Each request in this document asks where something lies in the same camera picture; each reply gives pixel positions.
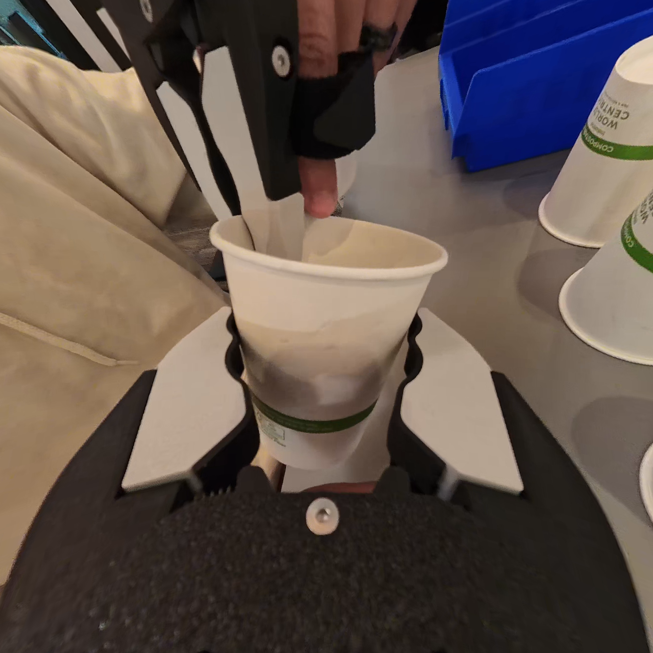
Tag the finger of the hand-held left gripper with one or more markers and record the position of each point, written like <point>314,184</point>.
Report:
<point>229,127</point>
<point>178,127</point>

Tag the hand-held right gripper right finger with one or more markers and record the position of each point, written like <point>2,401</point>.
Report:
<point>459,408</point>

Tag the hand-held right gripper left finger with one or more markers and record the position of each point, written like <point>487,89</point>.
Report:
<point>183,408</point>

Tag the blue plastic bin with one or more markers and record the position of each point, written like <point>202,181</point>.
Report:
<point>510,102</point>

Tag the person's left hand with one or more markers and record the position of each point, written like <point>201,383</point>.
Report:
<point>319,183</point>

